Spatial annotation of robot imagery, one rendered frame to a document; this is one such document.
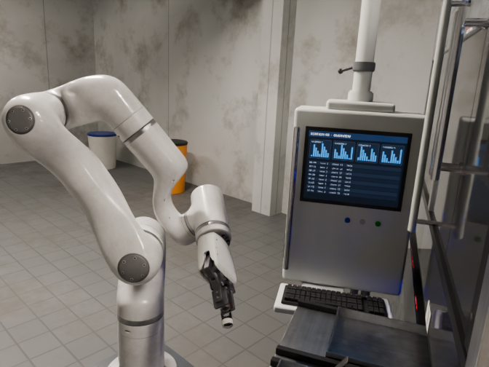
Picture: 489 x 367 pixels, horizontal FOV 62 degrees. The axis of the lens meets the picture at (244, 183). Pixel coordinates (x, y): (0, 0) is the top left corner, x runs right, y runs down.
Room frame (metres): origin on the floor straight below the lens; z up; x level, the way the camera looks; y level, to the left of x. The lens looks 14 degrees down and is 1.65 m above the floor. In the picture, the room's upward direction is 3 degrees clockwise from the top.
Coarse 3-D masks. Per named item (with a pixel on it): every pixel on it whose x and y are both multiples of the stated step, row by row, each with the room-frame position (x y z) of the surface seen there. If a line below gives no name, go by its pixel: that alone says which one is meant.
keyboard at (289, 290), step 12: (288, 288) 1.52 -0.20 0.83; (300, 288) 1.52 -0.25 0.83; (312, 288) 1.53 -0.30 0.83; (288, 300) 1.44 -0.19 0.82; (312, 300) 1.43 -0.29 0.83; (324, 300) 1.44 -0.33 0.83; (336, 300) 1.44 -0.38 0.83; (348, 300) 1.44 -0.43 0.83; (360, 300) 1.45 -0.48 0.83; (372, 300) 1.47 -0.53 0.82; (372, 312) 1.37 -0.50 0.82; (384, 312) 1.37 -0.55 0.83
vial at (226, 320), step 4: (228, 304) 0.75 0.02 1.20; (220, 308) 0.74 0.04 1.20; (224, 308) 0.74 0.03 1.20; (228, 308) 0.74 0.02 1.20; (220, 312) 0.73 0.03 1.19; (224, 312) 0.73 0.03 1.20; (228, 312) 0.73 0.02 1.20; (224, 316) 0.72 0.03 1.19; (228, 316) 0.72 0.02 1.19; (224, 320) 0.71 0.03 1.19; (228, 320) 0.71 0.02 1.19; (232, 320) 0.72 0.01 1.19; (224, 324) 0.71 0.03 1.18; (228, 324) 0.71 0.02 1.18; (232, 324) 0.71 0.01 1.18
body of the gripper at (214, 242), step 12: (204, 240) 0.85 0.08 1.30; (216, 240) 0.85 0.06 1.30; (228, 240) 0.90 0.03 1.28; (204, 252) 0.82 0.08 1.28; (216, 252) 0.81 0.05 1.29; (228, 252) 0.88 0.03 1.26; (216, 264) 0.79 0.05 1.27; (228, 264) 0.83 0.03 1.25; (204, 276) 0.80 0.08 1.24; (228, 276) 0.81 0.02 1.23
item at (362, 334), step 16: (336, 320) 1.20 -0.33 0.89; (352, 320) 1.22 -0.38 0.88; (368, 320) 1.21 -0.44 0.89; (384, 320) 1.20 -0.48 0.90; (400, 320) 1.18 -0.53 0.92; (336, 336) 1.13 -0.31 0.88; (352, 336) 1.13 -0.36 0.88; (368, 336) 1.14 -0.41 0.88; (384, 336) 1.14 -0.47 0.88; (400, 336) 1.14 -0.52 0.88; (416, 336) 1.15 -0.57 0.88; (336, 352) 1.05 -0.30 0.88; (352, 352) 1.05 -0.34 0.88; (368, 352) 1.06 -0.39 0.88; (384, 352) 1.06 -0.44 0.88; (400, 352) 1.06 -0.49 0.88; (416, 352) 1.07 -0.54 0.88
